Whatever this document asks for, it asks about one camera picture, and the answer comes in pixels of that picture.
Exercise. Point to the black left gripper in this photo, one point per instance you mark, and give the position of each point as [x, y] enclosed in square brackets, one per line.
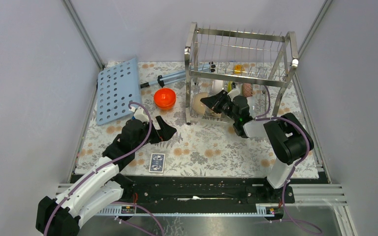
[164, 133]

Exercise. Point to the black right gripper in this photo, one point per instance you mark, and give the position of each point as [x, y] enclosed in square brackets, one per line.
[214, 102]

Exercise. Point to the orange plastic bowl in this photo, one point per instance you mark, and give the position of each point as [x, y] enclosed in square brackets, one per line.
[165, 98]

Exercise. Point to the stainless steel dish rack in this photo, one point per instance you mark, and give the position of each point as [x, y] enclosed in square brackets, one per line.
[239, 56]

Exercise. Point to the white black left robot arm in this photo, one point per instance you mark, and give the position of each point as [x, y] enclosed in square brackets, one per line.
[66, 214]

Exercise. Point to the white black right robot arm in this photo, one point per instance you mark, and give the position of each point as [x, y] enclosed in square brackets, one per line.
[289, 140]

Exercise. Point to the beige floral bowl front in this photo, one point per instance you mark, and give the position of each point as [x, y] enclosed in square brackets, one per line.
[197, 105]

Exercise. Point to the white ceramic bowl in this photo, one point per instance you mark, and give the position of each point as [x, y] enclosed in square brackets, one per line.
[217, 86]

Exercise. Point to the yellow green bowl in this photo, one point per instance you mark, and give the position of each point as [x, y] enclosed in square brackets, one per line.
[229, 86]

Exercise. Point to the blue playing card box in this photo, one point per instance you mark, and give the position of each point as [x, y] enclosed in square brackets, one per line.
[157, 163]

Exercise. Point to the small orange yellow cup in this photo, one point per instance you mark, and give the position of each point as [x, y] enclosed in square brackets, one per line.
[238, 69]

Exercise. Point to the floral patterned table mat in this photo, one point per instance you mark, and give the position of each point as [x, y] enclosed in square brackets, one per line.
[200, 149]

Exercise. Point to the light blue perforated panel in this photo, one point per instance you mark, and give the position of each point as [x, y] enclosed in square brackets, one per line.
[116, 87]

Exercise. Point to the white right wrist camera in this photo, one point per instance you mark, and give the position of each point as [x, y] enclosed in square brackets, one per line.
[233, 93]

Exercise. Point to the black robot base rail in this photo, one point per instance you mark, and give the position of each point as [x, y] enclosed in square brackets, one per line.
[201, 194]

